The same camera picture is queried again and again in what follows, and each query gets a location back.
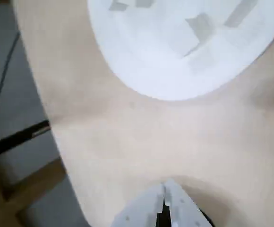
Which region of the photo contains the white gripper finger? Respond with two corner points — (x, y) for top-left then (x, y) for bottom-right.
(163, 178), (213, 227)
(112, 182), (165, 227)

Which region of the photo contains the white round plate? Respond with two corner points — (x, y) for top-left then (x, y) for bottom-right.
(86, 0), (274, 102)

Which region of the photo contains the black metal bar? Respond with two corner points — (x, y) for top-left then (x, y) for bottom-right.
(0, 120), (51, 163)

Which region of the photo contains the light wooden frame furniture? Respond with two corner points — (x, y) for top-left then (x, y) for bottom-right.
(0, 157), (68, 227)

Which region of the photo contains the thin black floor cable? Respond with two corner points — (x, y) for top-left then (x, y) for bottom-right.
(0, 32), (21, 118)

